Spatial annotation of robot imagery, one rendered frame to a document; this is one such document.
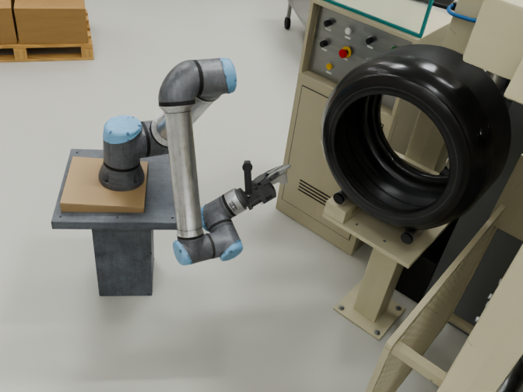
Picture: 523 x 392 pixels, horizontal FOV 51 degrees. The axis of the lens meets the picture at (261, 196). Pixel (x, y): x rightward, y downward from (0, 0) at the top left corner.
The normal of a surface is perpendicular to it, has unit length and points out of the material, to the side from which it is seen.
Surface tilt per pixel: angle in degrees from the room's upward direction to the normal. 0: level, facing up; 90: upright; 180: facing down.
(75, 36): 90
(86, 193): 4
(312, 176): 90
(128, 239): 90
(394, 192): 2
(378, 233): 0
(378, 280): 90
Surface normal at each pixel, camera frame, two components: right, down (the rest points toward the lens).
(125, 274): 0.11, 0.64
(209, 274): 0.11, -0.77
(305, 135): -0.64, 0.43
